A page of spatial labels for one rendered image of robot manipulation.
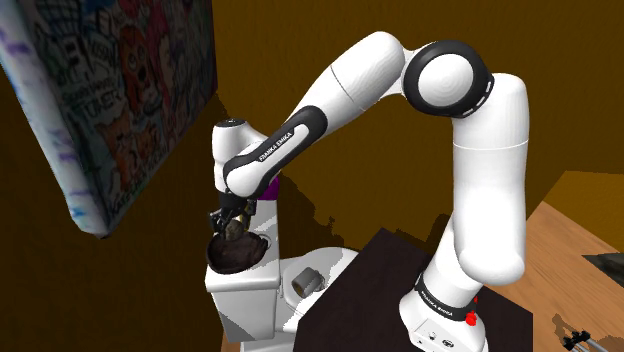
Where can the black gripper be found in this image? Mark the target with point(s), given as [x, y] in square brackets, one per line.
[232, 200]

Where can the grey brown lumpy object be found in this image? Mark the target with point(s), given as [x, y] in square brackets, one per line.
[233, 230]

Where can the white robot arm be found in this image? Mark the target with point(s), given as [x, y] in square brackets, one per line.
[487, 195]

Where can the dark brown bowl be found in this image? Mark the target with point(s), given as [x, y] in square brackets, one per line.
[234, 256]

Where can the purple object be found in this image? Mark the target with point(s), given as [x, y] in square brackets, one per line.
[272, 191]

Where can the grey cup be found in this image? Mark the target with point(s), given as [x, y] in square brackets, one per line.
[306, 284]

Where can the grey rod with black clamp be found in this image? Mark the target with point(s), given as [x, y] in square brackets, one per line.
[582, 340]

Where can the colourful cartoon wall picture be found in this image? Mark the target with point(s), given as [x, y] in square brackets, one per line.
[122, 97]

